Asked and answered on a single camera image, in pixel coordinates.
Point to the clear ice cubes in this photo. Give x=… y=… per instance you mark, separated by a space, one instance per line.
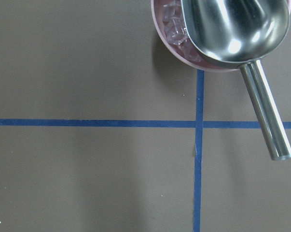
x=176 y=31

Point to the metal scoop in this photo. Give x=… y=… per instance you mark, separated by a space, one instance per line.
x=265 y=109

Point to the pink bowl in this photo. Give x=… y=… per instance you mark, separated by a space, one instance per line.
x=159 y=36

